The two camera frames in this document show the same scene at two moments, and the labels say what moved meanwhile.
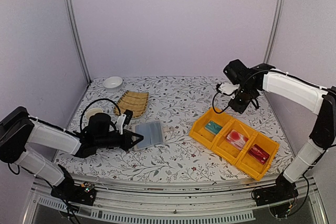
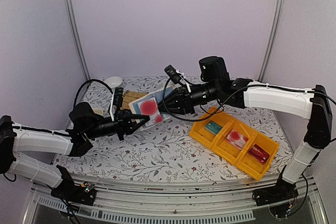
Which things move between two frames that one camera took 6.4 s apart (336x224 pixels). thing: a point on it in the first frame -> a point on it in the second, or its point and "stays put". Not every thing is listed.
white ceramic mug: x=92 y=112 stays put
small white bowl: x=113 y=83 stays put
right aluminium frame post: x=281 y=6 stays put
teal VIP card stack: x=213 y=127 stays put
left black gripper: x=127 y=144 -> x=124 y=127
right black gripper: x=241 y=108 -> x=178 y=94
